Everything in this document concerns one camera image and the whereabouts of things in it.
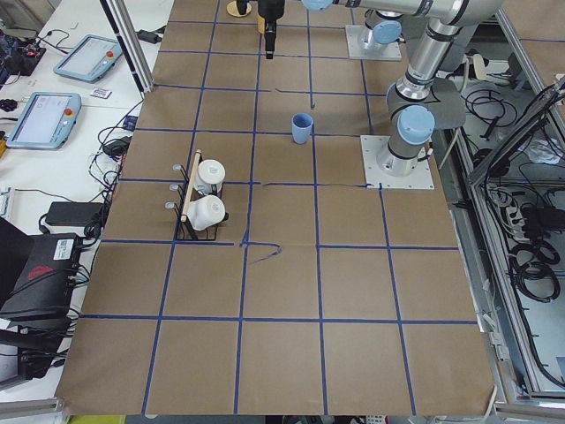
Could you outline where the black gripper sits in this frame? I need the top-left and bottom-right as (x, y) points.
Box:
(258, 0), (285, 59)

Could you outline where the light blue cup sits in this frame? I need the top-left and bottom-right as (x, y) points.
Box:
(291, 113), (313, 144)

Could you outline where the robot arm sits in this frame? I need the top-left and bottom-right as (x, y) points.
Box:
(303, 1), (501, 178)

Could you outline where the wooden mug tree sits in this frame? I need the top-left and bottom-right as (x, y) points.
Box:
(226, 0), (252, 18)

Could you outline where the wooden rack rod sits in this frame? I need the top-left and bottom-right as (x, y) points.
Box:
(180, 149), (202, 223)

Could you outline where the white mug rear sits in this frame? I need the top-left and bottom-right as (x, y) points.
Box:
(194, 159), (226, 195)

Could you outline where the white mug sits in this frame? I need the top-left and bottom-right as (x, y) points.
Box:
(188, 194), (229, 231)
(194, 159), (226, 195)

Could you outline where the teach pendant far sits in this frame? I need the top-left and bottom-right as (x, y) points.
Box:
(53, 34), (123, 83)

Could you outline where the teach pendant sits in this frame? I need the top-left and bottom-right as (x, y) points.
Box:
(53, 34), (123, 83)
(6, 92), (82, 150)

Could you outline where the white mug front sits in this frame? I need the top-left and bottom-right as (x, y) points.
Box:
(188, 194), (229, 231)

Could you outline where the black mug rack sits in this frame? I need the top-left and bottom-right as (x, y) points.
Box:
(165, 159), (229, 240)

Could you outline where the teach pendant near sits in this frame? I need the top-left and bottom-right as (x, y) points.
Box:
(6, 92), (82, 150)

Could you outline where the black power adapter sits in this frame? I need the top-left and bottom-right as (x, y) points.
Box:
(38, 201), (102, 234)

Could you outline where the black computer box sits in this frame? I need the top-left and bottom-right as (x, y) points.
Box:
(1, 219), (82, 330)

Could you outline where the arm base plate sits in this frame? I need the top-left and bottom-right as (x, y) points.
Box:
(345, 20), (402, 61)
(360, 135), (434, 190)

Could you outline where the aluminium frame post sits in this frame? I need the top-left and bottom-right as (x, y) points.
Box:
(100, 0), (154, 94)

